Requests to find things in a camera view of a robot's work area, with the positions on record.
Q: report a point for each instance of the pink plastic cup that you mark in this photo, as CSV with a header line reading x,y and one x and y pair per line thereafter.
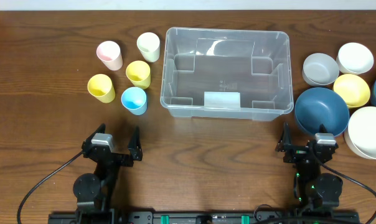
x,y
109,53

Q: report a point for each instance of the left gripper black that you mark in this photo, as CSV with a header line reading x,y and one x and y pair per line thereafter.
x,y
114,157

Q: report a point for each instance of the light blue plastic cup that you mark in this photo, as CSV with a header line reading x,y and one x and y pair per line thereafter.
x,y
134,99

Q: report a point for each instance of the grey small bowl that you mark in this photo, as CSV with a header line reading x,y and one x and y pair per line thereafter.
x,y
320,70

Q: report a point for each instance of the white small bowl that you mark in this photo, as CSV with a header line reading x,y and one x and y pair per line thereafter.
x,y
354,58

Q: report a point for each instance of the yellow cup near container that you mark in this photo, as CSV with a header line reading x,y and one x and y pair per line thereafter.
x,y
139,74

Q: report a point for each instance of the yellow small bowl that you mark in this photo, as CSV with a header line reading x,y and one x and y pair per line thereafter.
x,y
353,89

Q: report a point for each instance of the clear plastic storage container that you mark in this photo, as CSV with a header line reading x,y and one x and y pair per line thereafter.
x,y
255,63

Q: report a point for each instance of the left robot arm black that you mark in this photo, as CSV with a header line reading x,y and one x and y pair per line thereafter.
x,y
94,190

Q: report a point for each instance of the yellow cup far left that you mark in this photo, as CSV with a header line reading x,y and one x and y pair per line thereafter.
x,y
101,87

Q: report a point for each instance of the white label on container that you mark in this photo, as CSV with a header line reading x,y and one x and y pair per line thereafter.
x,y
228,100

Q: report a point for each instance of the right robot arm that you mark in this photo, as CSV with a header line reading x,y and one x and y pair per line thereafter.
x,y
317,192

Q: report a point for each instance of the cream plastic cup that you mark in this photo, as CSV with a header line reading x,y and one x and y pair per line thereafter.
x,y
148,44

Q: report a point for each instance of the large dark blue bowl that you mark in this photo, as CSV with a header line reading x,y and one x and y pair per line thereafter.
x,y
321,106

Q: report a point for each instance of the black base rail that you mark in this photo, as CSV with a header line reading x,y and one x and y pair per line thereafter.
x,y
113,217

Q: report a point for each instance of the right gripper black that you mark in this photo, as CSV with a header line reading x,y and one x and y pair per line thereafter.
x,y
303,152

